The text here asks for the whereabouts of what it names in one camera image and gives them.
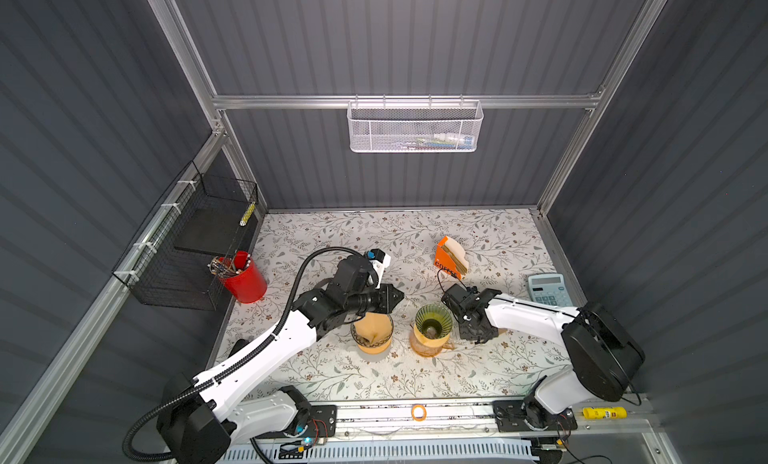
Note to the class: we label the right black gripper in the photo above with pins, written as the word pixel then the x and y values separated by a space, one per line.
pixel 464 335

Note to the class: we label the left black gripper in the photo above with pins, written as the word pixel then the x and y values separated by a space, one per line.
pixel 387 300

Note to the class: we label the green glass dripper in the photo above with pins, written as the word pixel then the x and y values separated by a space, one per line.
pixel 434 320

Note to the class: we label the grey glass dripper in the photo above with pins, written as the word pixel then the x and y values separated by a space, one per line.
pixel 372 338

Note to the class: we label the orange glass pitcher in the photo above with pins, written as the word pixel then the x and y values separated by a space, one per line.
pixel 430 350

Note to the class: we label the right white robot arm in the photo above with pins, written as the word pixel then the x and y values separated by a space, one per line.
pixel 603 357

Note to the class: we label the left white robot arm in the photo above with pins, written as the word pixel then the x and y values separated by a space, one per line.
pixel 202 417

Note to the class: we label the orange coffee filter box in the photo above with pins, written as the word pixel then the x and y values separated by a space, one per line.
pixel 450 257

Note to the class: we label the light blue calculator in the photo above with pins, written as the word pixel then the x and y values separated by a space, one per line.
pixel 549 289

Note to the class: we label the orange tape roll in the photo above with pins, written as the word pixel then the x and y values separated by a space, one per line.
pixel 418 413

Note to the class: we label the red cup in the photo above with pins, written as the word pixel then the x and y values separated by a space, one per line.
pixel 240 276

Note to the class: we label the black stapler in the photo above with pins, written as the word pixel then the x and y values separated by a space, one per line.
pixel 238 346

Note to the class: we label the yellow glue stick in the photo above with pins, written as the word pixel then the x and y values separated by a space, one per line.
pixel 604 413

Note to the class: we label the yellow marker in basket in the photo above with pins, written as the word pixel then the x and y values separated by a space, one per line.
pixel 247 214

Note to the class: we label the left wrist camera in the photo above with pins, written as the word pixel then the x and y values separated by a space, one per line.
pixel 380 261

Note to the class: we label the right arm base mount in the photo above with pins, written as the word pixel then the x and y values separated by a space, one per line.
pixel 514 415

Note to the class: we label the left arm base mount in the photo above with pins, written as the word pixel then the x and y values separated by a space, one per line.
pixel 318 421

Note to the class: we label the white wire basket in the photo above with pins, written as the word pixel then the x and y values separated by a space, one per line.
pixel 414 126

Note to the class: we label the black wire basket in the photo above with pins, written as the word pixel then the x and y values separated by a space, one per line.
pixel 167 265

